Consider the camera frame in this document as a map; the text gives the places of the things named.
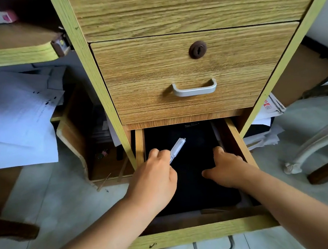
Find person's right hand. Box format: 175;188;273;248
199;143;262;192

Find person's left hand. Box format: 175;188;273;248
122;146;181;216

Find white pen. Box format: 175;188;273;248
167;137;188;165

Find person's right forearm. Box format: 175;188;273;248
237;162;328;249

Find person's left forearm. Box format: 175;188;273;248
18;194;161;249

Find black flat case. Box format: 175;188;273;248
143;118;243;217

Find grey pen in drawer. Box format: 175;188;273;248
210;120;226;154

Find open wooden drawer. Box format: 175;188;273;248
114;113;281;249

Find wooden drawer with lock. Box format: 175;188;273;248
90;21;307;128

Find pile of white papers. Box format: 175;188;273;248
239;91;290;151

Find open wooden box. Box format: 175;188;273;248
52;82;139;193

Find white curved chair leg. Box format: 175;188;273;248
279;119;328;176

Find round brown drawer lock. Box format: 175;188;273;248
188;40;208;60

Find brown cardboard sheet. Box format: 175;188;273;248
267;41;328;109

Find large white paper sheets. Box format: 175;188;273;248
0;63;75;170

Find plain wooden drawer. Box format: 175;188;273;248
67;0;328;45

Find dark brown wooden leg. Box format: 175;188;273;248
0;165;42;244

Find wooden keyboard shelf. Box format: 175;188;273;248
0;17;71;68

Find silver drawer handle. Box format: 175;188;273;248
171;78;218;98

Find wooden desk cabinet frame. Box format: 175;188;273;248
49;0;328;176

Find rusty metal slide bracket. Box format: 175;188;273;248
50;32;71;58

